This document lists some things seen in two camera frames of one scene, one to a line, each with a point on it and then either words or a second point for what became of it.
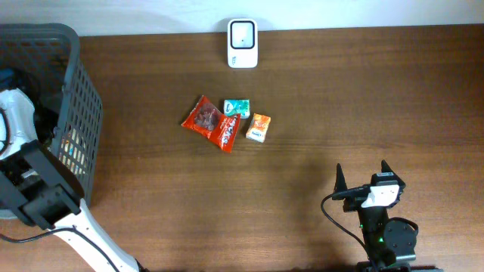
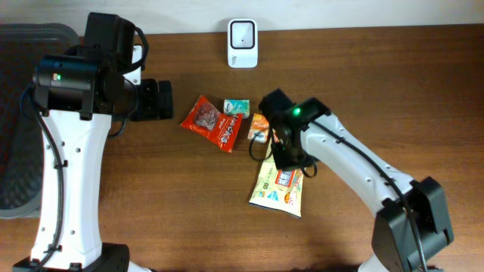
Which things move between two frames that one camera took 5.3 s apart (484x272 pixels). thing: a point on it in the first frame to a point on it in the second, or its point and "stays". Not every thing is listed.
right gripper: [352, 204] to [280, 157]
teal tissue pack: [234, 106] stays
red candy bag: [207, 119] stays
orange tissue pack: [259, 128] stays
